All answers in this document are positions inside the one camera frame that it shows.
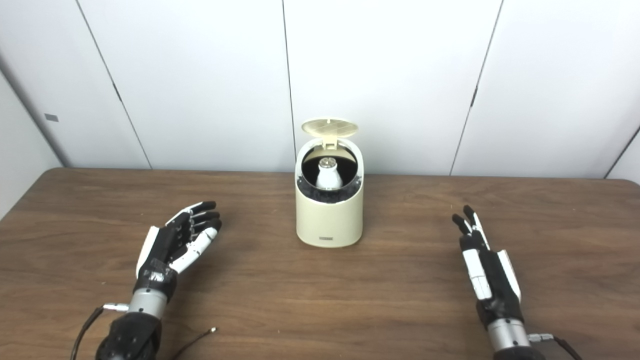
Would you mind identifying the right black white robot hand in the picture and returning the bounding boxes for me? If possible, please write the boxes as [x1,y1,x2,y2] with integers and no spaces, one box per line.
[452,205,525,328]

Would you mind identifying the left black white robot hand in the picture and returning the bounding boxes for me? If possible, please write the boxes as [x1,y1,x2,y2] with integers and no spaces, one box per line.
[135,201,223,301]

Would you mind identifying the cream-colored bin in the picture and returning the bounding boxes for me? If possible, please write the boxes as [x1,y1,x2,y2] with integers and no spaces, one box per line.
[295,137,364,248]

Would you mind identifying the small white plastic bottle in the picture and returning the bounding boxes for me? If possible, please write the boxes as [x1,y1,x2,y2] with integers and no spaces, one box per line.
[315,157,344,191]

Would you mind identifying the round cream bin lid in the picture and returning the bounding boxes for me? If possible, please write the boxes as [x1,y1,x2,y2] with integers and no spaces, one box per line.
[301,117,359,150]

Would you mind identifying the black bin liner bag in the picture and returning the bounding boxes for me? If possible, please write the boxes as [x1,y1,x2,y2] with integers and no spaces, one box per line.
[299,146,362,203]

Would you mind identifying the thin loose black wire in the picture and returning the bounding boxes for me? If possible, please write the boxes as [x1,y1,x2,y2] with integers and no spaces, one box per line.
[172,327,217,360]

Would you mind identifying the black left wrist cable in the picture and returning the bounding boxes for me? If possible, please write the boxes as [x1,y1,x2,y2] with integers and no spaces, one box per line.
[70,303,131,360]

